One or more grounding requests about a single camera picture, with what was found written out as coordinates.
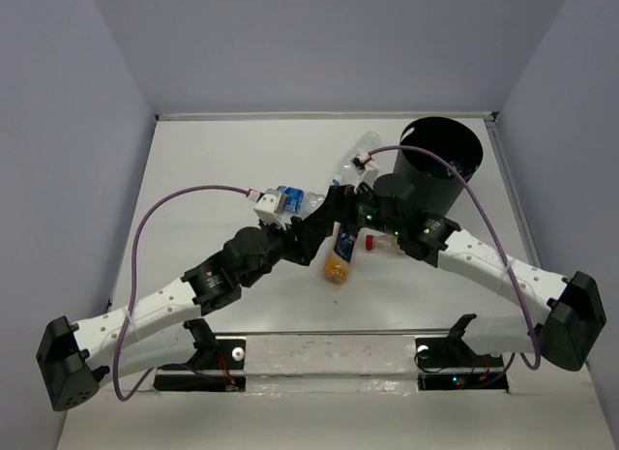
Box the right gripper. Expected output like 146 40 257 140
302 181 402 237

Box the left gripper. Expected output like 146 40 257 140
239 215 324 288

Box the clear crushed bottle white cap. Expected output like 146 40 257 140
447 161 466 177

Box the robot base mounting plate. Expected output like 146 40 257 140
153 332 509 395

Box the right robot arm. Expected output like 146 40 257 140
303 173 606 371

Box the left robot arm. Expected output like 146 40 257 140
36 216 333 411

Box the black cylindrical bin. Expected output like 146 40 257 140
393 117 484 216

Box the clear bottle blue label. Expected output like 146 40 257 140
277 186 325 219

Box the orange juice bottle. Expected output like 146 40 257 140
322 224 358 285

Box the small bottle red cap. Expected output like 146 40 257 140
365 234 404 255

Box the clear bottle blue cap far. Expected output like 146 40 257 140
330 131 383 186

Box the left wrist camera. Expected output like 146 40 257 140
253 189 287 229

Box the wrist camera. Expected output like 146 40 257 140
253 189 287 229
351 150 380 189

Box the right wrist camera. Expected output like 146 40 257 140
351 150 380 189

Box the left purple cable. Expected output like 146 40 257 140
113 184 257 403

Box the purple cable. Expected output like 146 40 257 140
113 184 257 403
367 145 543 372

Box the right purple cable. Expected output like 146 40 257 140
367 145 543 372

